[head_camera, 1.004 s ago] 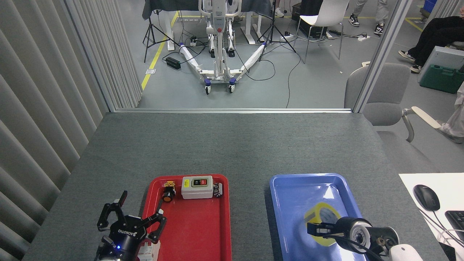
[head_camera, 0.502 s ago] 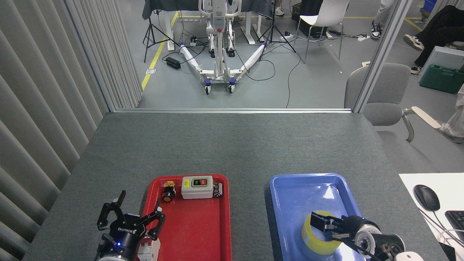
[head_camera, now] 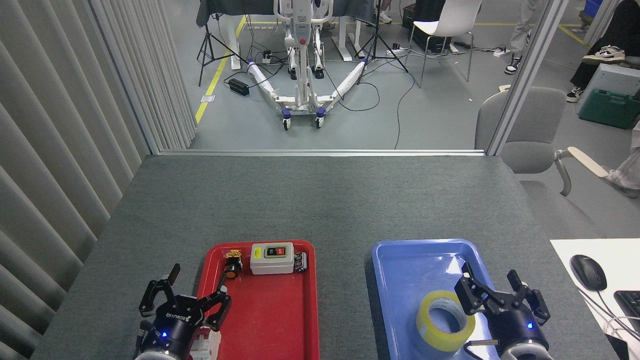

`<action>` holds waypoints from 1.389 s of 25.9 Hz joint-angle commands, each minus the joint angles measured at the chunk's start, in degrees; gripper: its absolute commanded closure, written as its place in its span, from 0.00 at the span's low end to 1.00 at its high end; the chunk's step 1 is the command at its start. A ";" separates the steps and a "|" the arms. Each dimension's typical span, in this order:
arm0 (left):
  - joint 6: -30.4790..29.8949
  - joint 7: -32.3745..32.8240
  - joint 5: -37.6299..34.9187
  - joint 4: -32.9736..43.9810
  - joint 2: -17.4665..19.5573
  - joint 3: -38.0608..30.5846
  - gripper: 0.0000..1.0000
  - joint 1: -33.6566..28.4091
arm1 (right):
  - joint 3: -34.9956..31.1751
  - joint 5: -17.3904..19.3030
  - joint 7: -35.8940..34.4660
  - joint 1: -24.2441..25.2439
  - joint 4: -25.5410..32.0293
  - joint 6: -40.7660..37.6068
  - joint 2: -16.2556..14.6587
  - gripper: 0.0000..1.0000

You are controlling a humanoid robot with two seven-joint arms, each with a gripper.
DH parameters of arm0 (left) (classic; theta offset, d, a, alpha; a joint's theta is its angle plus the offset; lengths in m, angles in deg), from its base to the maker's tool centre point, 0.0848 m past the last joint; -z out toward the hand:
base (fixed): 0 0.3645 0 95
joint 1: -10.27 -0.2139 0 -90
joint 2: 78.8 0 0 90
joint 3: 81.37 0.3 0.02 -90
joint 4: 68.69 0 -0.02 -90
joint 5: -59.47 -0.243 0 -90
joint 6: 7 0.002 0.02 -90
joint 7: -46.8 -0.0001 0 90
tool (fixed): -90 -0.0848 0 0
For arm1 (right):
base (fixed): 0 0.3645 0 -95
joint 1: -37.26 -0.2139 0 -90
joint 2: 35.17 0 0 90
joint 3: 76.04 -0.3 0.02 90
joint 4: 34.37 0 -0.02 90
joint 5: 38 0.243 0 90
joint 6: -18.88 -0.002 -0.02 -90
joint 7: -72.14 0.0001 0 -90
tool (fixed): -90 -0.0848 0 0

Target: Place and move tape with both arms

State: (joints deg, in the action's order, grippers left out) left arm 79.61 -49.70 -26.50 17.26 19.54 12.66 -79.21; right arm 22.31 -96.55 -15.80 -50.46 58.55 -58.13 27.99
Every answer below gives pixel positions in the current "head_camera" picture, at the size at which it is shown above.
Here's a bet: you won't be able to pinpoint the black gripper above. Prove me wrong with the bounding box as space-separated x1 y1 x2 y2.
454 262 551 351
139 263 232 358

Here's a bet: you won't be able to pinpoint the yellow tape roll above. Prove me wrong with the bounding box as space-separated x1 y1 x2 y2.
416 290 476 352

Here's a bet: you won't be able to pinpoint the white circuit breaker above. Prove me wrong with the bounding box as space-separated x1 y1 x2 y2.
192 327 222 360

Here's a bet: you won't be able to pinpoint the black orange push button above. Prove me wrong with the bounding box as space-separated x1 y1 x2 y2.
223 249 244 279

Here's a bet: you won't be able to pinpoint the red plastic tray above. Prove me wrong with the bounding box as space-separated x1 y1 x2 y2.
183 240 320 360

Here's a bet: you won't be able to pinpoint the black computer mouse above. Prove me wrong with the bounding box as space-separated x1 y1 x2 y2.
570 254 608 292

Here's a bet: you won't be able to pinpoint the blue plastic tray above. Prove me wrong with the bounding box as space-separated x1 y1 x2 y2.
372 239 526 360

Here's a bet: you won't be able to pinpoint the white side desk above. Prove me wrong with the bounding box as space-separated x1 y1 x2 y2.
550 238 640 346

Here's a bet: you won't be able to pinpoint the black keyboard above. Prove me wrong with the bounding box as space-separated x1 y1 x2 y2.
613 290 640 333

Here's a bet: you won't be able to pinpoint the grey office chair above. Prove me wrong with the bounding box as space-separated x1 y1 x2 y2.
474 86 610 240

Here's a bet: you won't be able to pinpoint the grey vertical blinds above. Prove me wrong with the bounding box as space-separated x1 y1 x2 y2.
0 0 197 360

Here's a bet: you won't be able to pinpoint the green plastic case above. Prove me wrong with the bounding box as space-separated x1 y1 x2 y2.
578 88 640 130

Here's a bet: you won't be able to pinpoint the grey metal box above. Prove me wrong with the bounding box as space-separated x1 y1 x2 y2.
575 63 640 116

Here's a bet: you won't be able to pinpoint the white stand on wheels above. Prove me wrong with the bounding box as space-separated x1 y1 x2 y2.
246 0 370 131

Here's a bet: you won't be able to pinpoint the black tripod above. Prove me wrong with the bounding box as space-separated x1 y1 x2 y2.
196 0 248 87
356 0 412 86

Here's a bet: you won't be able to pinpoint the white plastic chair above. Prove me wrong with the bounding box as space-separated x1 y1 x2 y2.
404 0 483 89

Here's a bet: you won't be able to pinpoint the black computer case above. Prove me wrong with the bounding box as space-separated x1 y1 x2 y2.
402 4 452 53

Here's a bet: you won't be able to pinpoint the desk with dark cloth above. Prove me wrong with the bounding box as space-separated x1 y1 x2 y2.
196 0 383 70

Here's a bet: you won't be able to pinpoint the blue bin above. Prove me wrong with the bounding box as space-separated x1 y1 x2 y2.
580 0 604 28

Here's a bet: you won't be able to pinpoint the white two-button switch box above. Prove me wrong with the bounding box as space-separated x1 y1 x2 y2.
250 242 295 275

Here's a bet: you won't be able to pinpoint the black mouse cable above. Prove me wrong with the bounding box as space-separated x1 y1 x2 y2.
580 287 640 326

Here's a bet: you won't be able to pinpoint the silver post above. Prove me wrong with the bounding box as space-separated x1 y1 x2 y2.
486 0 571 157

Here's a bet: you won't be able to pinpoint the black floor cable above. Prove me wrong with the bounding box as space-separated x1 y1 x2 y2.
320 65 418 150

